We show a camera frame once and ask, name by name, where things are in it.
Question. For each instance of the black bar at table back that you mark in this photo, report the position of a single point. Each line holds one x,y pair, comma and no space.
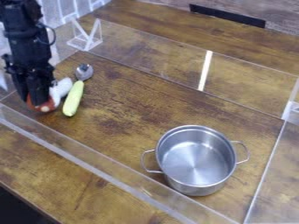
246,20

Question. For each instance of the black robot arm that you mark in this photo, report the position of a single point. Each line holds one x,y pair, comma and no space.
25,31

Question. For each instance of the silver pot with handles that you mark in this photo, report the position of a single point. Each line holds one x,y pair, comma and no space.
197,158

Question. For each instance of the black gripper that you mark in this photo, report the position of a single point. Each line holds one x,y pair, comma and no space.
37,94

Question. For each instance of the red plush mushroom toy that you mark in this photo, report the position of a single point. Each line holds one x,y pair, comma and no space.
58,91

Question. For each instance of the clear acrylic front barrier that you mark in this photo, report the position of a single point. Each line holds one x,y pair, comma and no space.
185,209

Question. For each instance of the clear acrylic triangular bracket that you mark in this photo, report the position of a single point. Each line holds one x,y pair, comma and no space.
85,41

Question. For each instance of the spoon with yellow-green handle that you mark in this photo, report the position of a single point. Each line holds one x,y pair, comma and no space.
85,72

